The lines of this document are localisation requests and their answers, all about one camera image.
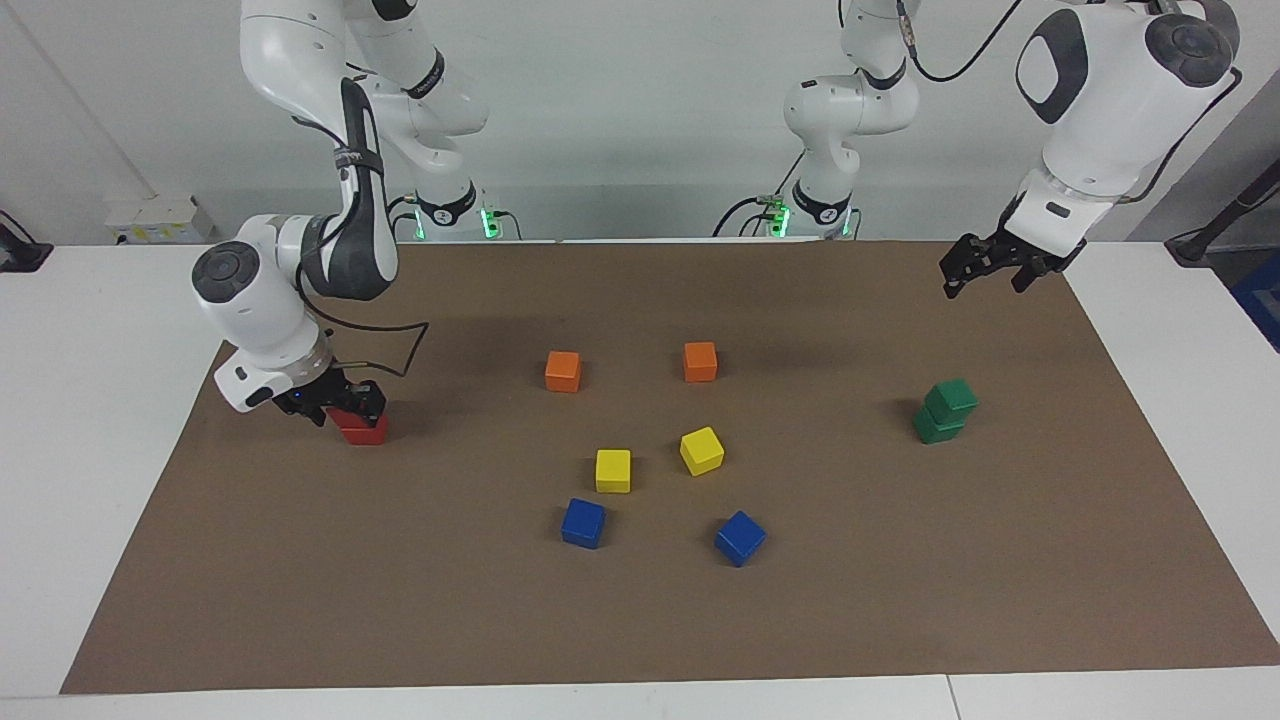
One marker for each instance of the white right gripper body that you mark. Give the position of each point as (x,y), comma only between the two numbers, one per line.
(245,388)

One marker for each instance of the green wooden cube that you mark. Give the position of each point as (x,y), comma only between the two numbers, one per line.
(935,430)
(952,398)

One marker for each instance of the yellow wooden cube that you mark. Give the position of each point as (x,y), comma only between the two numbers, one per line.
(613,470)
(702,450)

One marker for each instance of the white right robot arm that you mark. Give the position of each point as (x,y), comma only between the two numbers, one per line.
(290,60)

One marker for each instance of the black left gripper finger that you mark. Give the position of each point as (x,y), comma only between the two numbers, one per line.
(965,265)
(1030,270)

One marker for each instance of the white wall box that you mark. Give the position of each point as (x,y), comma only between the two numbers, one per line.
(160,222)

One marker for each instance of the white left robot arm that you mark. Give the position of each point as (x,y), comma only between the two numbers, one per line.
(1110,110)

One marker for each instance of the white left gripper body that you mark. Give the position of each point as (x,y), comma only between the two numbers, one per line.
(1050,215)

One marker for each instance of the brown paper mat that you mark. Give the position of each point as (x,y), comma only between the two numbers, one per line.
(400,600)

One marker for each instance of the black stand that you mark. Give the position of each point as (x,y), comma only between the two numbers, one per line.
(1195,245)
(20,255)

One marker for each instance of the blue bin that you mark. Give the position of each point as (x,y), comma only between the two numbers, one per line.
(1262,300)

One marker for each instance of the blue wooden cube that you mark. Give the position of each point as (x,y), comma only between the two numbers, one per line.
(740,538)
(583,522)

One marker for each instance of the orange wooden cube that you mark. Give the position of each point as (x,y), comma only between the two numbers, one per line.
(563,370)
(700,361)

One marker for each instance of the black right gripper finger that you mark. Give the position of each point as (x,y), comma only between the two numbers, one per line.
(362,398)
(300,405)

